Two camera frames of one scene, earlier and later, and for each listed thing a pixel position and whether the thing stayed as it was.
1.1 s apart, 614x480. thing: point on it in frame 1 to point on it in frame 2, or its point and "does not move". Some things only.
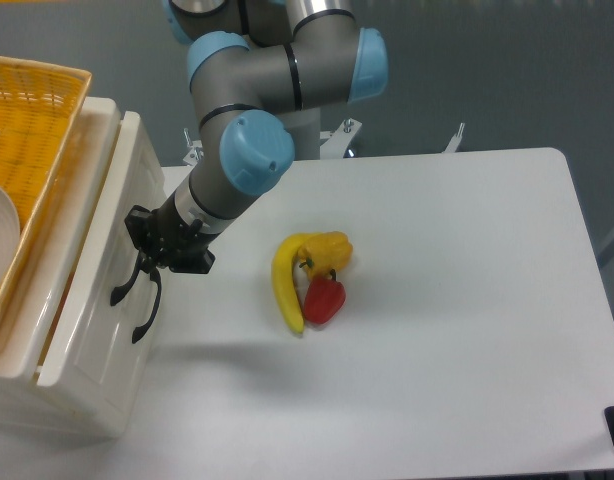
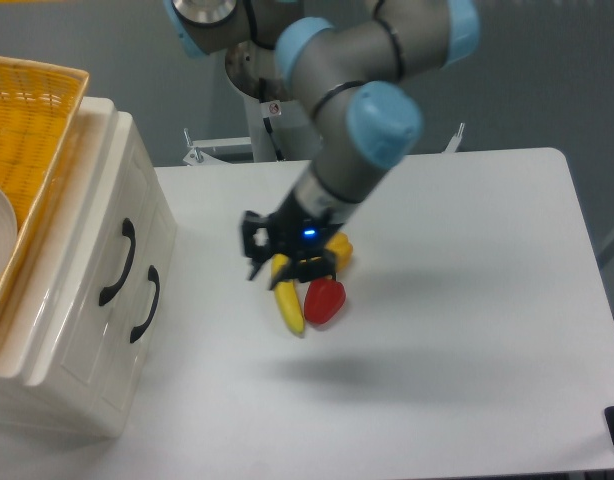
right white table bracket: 454,143 does not move
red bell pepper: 324,299 does not move
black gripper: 173,241 to 295,232
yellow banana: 284,281 does not move
